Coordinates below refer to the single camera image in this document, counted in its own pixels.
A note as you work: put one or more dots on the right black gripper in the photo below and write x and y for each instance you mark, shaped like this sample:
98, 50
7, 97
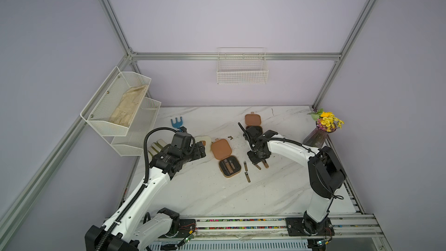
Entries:
252, 143

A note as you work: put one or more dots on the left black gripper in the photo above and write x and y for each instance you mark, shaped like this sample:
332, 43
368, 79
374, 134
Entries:
198, 150

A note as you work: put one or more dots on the cream nail clipper case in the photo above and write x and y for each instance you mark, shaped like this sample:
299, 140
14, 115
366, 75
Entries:
205, 140

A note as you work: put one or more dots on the brown case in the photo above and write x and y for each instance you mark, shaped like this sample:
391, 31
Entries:
253, 123
221, 151

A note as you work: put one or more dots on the large brown nail clipper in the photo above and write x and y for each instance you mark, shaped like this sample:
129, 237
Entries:
265, 164
228, 167

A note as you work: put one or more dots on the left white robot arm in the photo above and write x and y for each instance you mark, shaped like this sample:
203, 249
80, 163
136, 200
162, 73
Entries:
123, 230

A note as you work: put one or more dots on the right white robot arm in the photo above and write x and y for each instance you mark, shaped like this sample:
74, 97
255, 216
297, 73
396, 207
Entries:
325, 172

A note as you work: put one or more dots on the blue yellow toy rake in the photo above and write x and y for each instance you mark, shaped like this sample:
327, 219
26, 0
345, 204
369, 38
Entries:
177, 122

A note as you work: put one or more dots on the green beige glove on table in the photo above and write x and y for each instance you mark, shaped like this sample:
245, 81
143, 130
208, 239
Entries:
156, 147

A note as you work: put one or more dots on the white mesh lower shelf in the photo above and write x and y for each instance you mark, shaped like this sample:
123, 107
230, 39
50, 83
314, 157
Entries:
144, 120

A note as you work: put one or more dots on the white mesh shelf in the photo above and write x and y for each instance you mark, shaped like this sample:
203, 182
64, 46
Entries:
99, 110
144, 120

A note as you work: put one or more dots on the dark glass vase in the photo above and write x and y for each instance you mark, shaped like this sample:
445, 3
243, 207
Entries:
316, 138

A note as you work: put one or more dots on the beige cloth glove in shelf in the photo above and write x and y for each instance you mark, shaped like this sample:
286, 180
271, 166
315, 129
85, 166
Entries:
124, 113

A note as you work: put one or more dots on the yellow flower bouquet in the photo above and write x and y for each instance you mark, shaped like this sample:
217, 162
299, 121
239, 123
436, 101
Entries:
326, 121

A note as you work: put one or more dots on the white mesh upper shelf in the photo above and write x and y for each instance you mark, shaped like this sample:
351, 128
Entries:
99, 110

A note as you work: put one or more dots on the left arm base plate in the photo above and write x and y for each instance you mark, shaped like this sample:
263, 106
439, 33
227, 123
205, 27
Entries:
185, 225

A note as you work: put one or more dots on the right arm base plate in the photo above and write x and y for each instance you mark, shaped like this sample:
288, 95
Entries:
306, 228

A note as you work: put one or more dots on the white wire wall basket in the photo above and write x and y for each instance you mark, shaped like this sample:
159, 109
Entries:
237, 72

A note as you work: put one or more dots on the aluminium frame rail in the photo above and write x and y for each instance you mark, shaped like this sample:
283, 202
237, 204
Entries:
182, 56

